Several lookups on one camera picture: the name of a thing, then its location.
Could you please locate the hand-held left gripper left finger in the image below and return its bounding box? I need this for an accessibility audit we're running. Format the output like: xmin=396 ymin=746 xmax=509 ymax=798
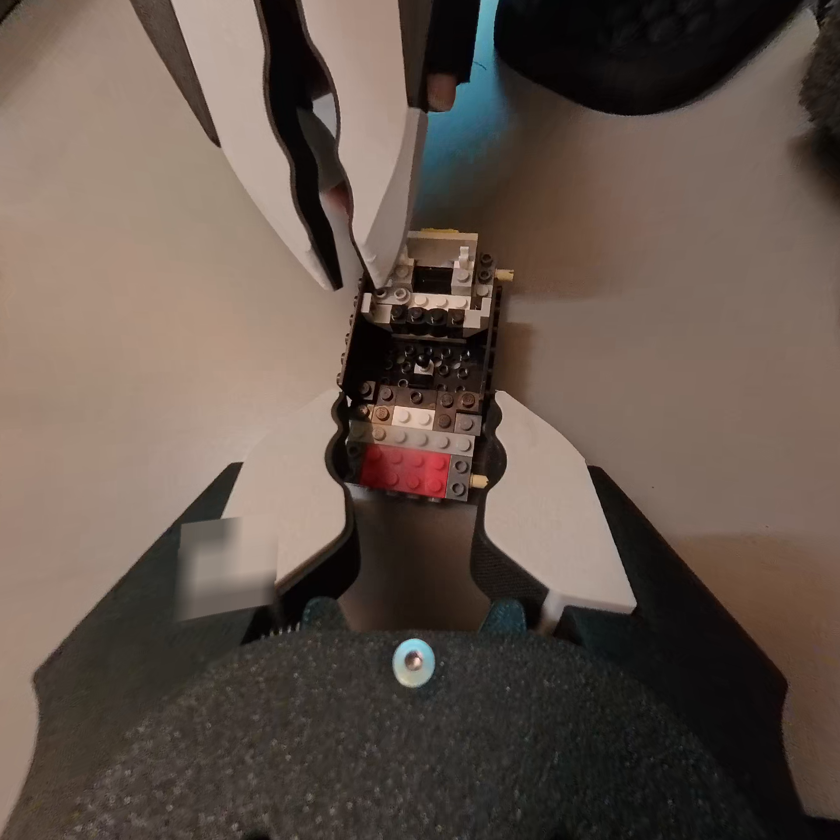
xmin=226 ymin=388 xmax=360 ymax=595

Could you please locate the dark fleece jacket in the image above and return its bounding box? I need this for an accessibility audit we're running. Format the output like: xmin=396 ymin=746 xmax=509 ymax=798
xmin=796 ymin=0 xmax=840 ymax=175

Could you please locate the toy brick car model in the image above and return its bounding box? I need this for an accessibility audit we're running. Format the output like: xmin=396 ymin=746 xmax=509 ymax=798
xmin=336 ymin=227 xmax=517 ymax=506

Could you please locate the person's right forearm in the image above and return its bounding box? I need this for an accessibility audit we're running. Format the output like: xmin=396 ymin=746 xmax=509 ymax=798
xmin=492 ymin=0 xmax=815 ymax=117

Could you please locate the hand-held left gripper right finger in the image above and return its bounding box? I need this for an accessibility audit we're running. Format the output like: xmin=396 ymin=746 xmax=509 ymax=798
xmin=471 ymin=390 xmax=637 ymax=634

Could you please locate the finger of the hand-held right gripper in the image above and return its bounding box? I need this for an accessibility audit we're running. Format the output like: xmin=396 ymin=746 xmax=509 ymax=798
xmin=298 ymin=0 xmax=431 ymax=287
xmin=169 ymin=0 xmax=343 ymax=291

